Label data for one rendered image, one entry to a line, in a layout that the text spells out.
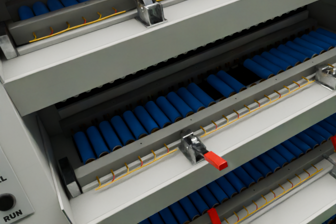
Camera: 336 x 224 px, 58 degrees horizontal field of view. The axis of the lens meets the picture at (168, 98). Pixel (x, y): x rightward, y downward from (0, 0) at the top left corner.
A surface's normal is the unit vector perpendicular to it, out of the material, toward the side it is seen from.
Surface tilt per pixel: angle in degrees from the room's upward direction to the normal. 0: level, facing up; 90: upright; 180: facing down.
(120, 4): 112
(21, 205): 90
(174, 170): 23
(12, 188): 90
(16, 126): 90
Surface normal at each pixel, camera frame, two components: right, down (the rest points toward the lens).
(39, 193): 0.38, 0.15
